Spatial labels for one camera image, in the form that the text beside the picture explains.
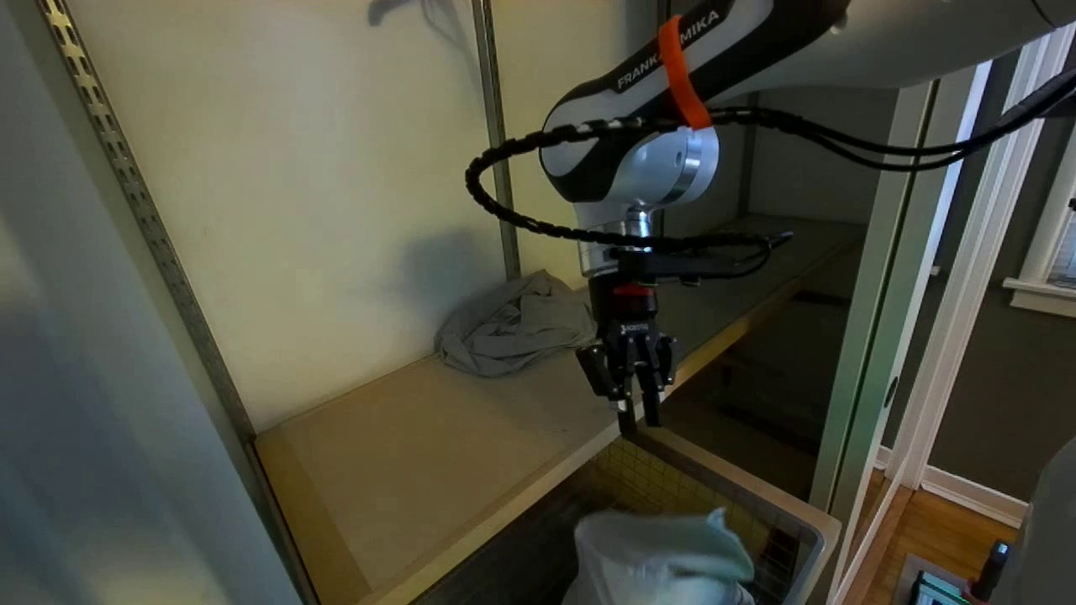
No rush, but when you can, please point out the black gripper red accent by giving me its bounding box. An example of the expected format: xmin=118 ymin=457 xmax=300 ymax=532
xmin=576 ymin=251 xmax=679 ymax=441

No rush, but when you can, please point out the light grey towel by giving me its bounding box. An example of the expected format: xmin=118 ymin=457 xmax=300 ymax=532
xmin=558 ymin=504 xmax=759 ymax=605

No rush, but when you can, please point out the dark grey crumpled cloth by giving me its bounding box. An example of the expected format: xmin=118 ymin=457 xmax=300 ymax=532
xmin=434 ymin=268 xmax=598 ymax=381

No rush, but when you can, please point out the wooden shelf board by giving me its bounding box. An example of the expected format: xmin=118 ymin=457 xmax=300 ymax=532
xmin=249 ymin=280 xmax=725 ymax=605

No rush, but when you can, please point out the teal object on floor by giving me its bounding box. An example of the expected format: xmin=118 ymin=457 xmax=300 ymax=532
xmin=908 ymin=564 xmax=969 ymax=605

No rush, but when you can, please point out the small black object on floor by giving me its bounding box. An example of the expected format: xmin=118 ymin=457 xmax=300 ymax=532
xmin=972 ymin=539 xmax=1016 ymax=605

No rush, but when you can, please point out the white closet side panel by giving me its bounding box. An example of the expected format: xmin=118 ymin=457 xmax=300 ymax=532
xmin=0 ymin=0 xmax=304 ymax=605

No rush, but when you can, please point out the wire mesh drawer wooden frame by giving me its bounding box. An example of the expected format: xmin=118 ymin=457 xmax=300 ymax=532
xmin=412 ymin=423 xmax=845 ymax=605

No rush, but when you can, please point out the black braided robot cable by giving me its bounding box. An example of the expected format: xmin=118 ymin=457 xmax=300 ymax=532
xmin=464 ymin=73 xmax=1076 ymax=281

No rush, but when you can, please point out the slotted metal upright rail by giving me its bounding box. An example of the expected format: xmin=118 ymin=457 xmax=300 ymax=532
xmin=36 ymin=0 xmax=321 ymax=605
xmin=466 ymin=0 xmax=527 ymax=281

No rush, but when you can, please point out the white door frame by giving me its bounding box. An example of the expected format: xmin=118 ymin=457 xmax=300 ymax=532
xmin=808 ymin=29 xmax=1076 ymax=605

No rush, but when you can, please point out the orange cable strap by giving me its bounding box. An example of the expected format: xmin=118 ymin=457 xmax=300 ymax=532
xmin=655 ymin=15 xmax=717 ymax=131

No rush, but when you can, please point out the white window frame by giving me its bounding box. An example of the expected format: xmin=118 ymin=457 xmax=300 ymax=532
xmin=1002 ymin=131 xmax=1076 ymax=323

